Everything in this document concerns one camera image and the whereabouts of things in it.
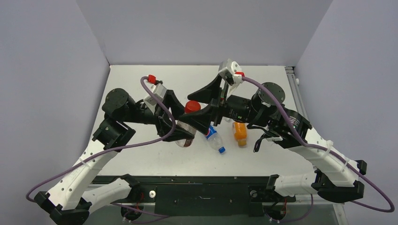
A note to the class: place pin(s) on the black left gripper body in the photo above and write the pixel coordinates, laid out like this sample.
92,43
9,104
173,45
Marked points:
159,112

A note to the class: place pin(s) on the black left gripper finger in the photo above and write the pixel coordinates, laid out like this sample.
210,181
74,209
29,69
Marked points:
171,102
174,136

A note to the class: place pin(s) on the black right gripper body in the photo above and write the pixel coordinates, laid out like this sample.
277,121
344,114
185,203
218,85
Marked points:
218,104

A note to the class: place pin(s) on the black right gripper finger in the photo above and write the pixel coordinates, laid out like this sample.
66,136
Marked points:
207,93
200,120

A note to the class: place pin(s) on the small bottle red label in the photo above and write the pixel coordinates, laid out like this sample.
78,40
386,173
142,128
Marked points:
188,134

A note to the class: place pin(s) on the Pepsi bottle blue label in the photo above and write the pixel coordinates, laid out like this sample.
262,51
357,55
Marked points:
213,138

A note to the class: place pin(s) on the red bottle cap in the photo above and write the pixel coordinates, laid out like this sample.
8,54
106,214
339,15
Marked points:
192,106

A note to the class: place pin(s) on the blue Pepsi bottle cap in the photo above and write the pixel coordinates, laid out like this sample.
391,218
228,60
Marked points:
221,150

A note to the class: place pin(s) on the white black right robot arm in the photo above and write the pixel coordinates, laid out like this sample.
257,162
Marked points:
336,178

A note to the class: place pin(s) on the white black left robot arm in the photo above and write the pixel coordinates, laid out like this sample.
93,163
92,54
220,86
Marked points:
69,202

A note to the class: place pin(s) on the orange juice bottle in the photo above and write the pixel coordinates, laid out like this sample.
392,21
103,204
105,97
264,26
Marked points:
240,133

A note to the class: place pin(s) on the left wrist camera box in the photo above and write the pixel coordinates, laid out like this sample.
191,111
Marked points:
159,91

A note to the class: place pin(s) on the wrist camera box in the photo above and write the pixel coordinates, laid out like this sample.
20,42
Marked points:
231,72
159,91

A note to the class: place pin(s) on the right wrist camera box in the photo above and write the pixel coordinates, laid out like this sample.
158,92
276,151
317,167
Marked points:
231,72

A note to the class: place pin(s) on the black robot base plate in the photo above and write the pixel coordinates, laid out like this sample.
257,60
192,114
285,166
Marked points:
205,195

